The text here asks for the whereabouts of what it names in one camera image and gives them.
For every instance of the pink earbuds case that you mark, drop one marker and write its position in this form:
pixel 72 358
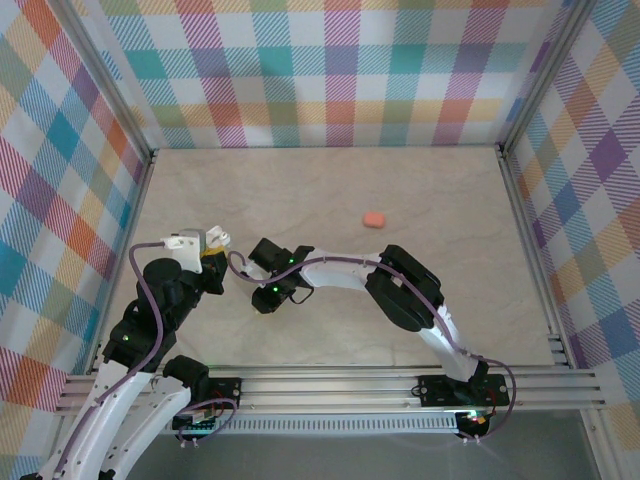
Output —
pixel 374 220

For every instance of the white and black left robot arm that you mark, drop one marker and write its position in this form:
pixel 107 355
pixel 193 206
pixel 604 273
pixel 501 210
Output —
pixel 170 400

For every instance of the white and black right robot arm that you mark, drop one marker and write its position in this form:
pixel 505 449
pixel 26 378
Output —
pixel 340 275

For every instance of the left wrist camera with white mount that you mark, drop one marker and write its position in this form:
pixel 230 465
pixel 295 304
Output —
pixel 185 252

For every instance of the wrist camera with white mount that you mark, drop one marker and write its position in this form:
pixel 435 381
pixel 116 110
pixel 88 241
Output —
pixel 185 252
pixel 246 273

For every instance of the right wrist camera with white mount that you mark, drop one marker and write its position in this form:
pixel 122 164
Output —
pixel 246 273

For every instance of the aluminium side rail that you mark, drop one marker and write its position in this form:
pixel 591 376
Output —
pixel 520 210
pixel 136 210

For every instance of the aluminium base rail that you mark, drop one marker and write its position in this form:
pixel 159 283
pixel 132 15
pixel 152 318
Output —
pixel 325 387

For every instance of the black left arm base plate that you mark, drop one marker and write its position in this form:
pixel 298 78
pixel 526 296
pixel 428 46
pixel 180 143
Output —
pixel 227 392

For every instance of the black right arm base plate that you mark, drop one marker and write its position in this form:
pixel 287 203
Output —
pixel 435 390

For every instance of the aluminium frame post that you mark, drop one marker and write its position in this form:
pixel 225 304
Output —
pixel 543 75
pixel 112 80

